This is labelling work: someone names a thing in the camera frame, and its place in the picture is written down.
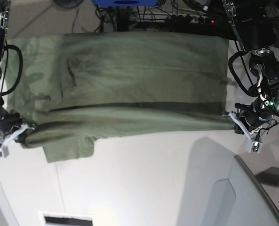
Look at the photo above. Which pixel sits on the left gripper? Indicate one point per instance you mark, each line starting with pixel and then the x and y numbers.
pixel 257 114

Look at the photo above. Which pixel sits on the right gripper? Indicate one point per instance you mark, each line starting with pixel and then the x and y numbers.
pixel 9 122

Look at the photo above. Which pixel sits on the green t-shirt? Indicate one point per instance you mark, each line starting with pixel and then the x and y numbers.
pixel 78 88

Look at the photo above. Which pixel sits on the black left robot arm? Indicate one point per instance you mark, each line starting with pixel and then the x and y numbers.
pixel 255 35

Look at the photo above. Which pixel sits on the grey monitor edge panel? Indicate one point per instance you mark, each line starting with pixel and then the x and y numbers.
pixel 260 190

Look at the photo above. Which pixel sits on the black power strip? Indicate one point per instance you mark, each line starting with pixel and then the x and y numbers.
pixel 194 19

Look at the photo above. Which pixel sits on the blue bin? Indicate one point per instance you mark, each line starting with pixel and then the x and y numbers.
pixel 125 3

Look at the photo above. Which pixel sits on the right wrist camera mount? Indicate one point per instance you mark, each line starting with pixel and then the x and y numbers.
pixel 6 140

